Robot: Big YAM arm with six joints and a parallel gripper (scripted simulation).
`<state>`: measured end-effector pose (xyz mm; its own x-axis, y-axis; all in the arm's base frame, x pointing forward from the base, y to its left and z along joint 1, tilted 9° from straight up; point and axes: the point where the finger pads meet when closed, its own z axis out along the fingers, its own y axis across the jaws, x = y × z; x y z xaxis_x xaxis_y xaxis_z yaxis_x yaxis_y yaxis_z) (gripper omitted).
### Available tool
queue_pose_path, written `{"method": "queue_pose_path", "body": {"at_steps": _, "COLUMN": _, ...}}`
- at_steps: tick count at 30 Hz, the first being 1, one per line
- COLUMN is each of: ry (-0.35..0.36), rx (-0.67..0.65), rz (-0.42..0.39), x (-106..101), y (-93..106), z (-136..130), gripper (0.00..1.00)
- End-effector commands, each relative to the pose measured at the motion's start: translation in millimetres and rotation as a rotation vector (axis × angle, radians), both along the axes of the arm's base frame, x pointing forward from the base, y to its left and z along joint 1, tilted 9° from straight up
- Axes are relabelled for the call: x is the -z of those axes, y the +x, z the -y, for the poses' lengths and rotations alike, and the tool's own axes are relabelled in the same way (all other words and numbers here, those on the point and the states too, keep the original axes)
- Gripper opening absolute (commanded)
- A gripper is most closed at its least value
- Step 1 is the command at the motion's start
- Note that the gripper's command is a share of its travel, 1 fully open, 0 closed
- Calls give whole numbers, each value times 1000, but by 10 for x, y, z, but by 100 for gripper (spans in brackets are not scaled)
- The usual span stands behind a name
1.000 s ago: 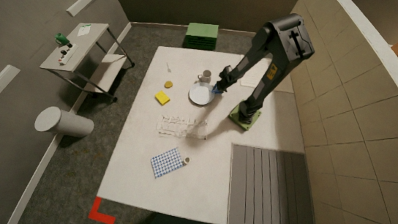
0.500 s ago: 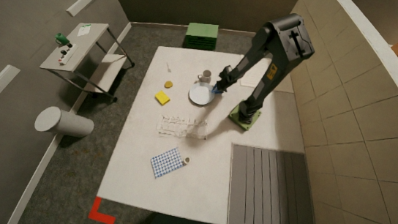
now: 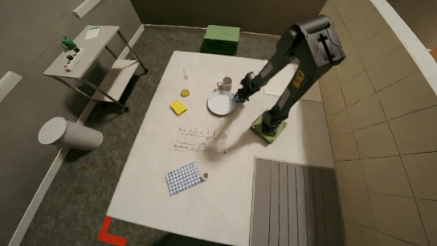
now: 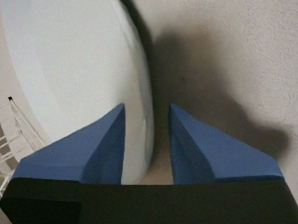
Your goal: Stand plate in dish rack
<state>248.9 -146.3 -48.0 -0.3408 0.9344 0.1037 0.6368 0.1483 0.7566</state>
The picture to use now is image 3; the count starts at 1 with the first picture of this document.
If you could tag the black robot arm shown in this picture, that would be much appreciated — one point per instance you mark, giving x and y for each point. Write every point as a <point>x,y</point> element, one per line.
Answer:
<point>316,58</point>

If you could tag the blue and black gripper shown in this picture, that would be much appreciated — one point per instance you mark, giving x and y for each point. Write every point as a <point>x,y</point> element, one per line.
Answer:
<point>242,96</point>

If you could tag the blue and white checkered cloth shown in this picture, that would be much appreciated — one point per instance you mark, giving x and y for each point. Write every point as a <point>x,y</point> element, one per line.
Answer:
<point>182,178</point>

